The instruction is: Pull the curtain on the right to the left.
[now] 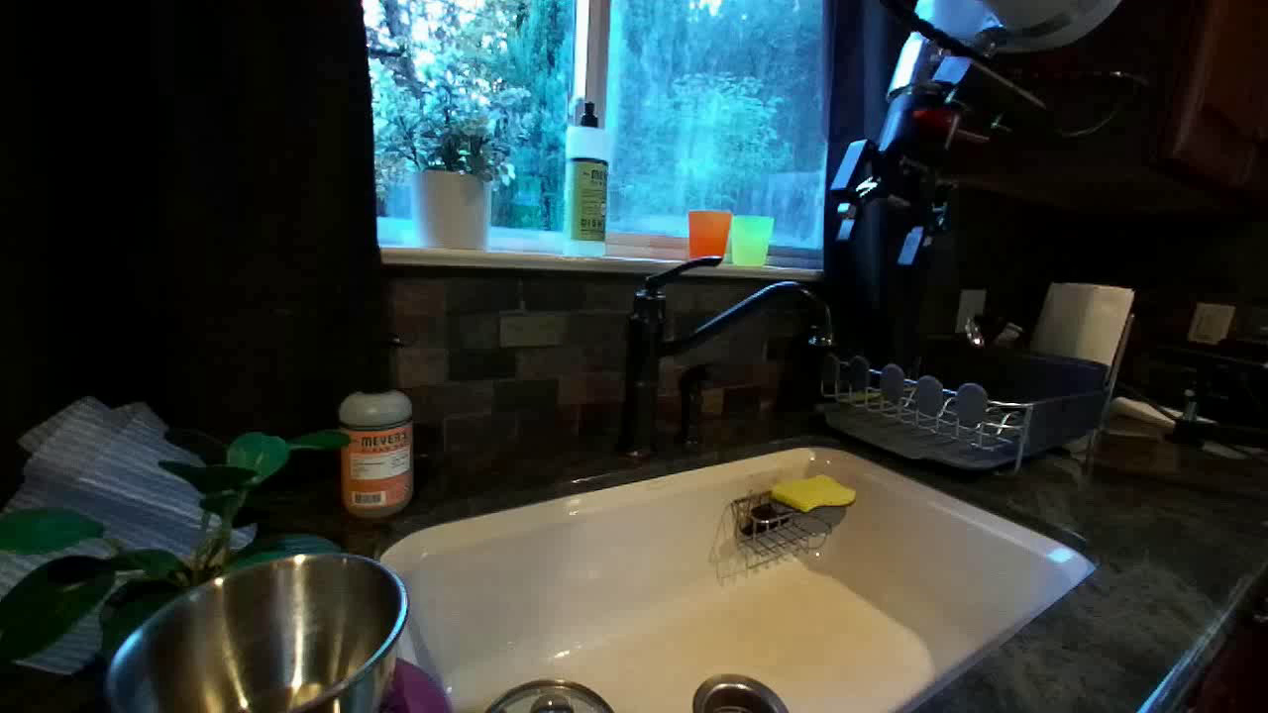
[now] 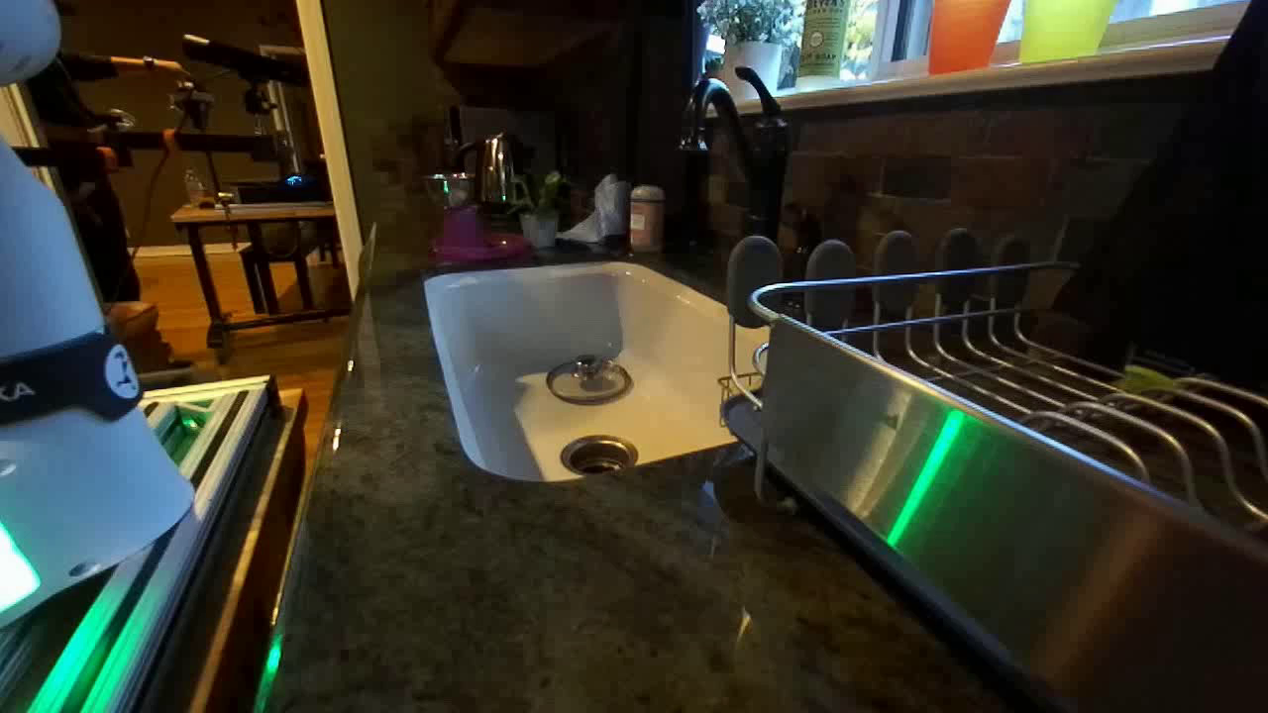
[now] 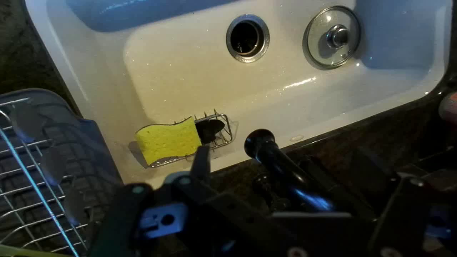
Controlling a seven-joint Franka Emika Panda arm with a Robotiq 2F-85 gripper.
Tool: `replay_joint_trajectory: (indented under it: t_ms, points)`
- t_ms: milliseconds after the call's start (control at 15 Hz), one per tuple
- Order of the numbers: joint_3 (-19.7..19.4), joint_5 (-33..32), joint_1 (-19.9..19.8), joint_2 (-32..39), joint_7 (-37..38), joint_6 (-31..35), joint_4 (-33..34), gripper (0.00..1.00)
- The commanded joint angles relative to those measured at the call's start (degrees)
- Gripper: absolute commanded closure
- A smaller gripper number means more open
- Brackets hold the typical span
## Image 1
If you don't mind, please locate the yellow sponge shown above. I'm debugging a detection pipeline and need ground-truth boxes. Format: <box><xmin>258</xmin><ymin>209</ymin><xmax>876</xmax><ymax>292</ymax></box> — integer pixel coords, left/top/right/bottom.
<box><xmin>771</xmin><ymin>473</ymin><xmax>860</xmax><ymax>520</ymax></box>

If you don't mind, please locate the metal sink strainer lid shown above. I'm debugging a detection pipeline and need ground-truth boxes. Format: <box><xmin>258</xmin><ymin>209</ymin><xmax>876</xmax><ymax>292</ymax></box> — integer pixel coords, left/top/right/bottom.
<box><xmin>485</xmin><ymin>676</ymin><xmax>619</xmax><ymax>713</ymax></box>

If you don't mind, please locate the metal sink drain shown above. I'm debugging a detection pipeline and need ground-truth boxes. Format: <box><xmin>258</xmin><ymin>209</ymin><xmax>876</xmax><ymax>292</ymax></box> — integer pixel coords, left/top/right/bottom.
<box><xmin>690</xmin><ymin>675</ymin><xmax>793</xmax><ymax>713</ymax></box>

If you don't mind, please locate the stainless steel bowl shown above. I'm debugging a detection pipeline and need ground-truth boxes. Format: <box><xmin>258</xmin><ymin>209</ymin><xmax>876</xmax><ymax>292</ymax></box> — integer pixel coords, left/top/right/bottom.
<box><xmin>102</xmin><ymin>552</ymin><xmax>411</xmax><ymax>713</ymax></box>

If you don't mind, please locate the plant in white pot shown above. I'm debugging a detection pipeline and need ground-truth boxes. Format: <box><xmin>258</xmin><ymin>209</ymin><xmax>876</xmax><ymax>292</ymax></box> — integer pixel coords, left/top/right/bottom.
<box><xmin>391</xmin><ymin>112</ymin><xmax>520</xmax><ymax>252</ymax></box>

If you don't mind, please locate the steel wire dish rack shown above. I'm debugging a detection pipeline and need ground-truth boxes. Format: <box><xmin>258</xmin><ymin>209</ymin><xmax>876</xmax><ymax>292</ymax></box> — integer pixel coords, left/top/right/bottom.
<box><xmin>818</xmin><ymin>345</ymin><xmax>1119</xmax><ymax>474</ymax></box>

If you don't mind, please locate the green leafy houseplant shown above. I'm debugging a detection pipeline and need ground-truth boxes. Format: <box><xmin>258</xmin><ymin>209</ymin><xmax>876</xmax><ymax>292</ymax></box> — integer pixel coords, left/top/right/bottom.
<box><xmin>0</xmin><ymin>429</ymin><xmax>350</xmax><ymax>667</ymax></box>

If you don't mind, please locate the white ceramic sink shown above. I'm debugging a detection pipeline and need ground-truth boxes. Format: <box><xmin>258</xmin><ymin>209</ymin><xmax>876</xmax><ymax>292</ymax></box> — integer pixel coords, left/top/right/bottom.
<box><xmin>376</xmin><ymin>445</ymin><xmax>1103</xmax><ymax>713</ymax></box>

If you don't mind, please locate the soap bottle with green label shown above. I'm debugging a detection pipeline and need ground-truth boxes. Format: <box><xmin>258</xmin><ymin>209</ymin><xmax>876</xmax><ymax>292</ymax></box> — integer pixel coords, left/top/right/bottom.
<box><xmin>563</xmin><ymin>96</ymin><xmax>613</xmax><ymax>251</ymax></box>

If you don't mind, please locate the white striped cloth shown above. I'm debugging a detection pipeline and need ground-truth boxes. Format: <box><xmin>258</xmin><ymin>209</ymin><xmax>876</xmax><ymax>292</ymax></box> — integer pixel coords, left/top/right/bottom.
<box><xmin>0</xmin><ymin>391</ymin><xmax>263</xmax><ymax>676</ymax></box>

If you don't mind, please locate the orange-lidded spice jar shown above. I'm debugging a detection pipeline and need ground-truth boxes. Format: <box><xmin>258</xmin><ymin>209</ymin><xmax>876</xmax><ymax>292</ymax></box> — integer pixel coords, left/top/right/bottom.
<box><xmin>335</xmin><ymin>384</ymin><xmax>419</xmax><ymax>523</ymax></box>

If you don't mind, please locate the dark bronze faucet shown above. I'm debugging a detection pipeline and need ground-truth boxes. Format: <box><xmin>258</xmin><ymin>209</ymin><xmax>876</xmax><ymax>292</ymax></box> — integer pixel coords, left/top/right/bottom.
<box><xmin>619</xmin><ymin>252</ymin><xmax>839</xmax><ymax>460</ymax></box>

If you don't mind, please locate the green plastic cup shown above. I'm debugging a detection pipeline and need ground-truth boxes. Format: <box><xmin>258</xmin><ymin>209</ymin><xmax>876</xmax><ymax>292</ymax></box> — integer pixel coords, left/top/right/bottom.
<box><xmin>724</xmin><ymin>214</ymin><xmax>777</xmax><ymax>269</ymax></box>

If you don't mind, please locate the brown wooden cabinet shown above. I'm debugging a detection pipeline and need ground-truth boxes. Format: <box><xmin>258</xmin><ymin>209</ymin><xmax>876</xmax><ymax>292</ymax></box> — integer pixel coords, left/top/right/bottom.
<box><xmin>1160</xmin><ymin>0</ymin><xmax>1268</xmax><ymax>202</ymax></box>

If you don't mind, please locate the white window frame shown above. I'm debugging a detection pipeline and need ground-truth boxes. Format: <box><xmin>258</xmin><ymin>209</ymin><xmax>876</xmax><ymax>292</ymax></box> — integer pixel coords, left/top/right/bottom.
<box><xmin>360</xmin><ymin>0</ymin><xmax>834</xmax><ymax>277</ymax></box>

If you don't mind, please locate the purple plastic item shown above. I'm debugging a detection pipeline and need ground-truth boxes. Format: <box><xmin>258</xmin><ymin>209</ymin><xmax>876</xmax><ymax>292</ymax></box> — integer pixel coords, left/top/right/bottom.
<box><xmin>381</xmin><ymin>652</ymin><xmax>455</xmax><ymax>713</ymax></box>

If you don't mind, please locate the orange plastic cup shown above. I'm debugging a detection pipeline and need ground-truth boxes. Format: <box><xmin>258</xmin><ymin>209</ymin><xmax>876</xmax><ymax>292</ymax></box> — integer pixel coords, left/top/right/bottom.
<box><xmin>687</xmin><ymin>209</ymin><xmax>735</xmax><ymax>263</ymax></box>

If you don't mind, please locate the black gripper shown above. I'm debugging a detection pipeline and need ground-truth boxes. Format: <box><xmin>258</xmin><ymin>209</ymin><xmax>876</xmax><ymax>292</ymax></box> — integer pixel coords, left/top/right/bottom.
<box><xmin>830</xmin><ymin>37</ymin><xmax>990</xmax><ymax>277</ymax></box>

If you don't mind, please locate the white paper towel roll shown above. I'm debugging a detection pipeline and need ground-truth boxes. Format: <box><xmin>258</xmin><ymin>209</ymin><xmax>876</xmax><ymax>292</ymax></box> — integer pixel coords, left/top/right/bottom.
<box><xmin>1032</xmin><ymin>277</ymin><xmax>1140</xmax><ymax>374</ymax></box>

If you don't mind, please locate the wire sponge caddy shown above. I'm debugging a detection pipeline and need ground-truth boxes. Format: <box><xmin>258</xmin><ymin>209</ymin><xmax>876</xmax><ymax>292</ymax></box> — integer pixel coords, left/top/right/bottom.
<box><xmin>711</xmin><ymin>489</ymin><xmax>847</xmax><ymax>578</ymax></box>

